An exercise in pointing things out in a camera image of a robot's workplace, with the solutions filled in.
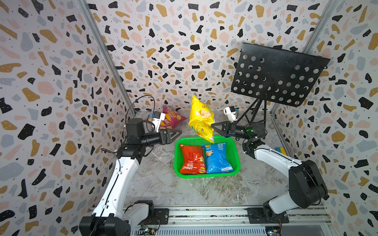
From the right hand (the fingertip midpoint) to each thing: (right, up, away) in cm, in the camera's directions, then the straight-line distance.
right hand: (213, 130), depth 65 cm
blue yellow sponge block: (+48, -14, +32) cm, 60 cm away
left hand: (-16, -1, +3) cm, 16 cm away
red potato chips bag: (-10, -18, +22) cm, 30 cm away
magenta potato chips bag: (-26, +6, +41) cm, 48 cm away
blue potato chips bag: (+4, -18, +21) cm, 28 cm away
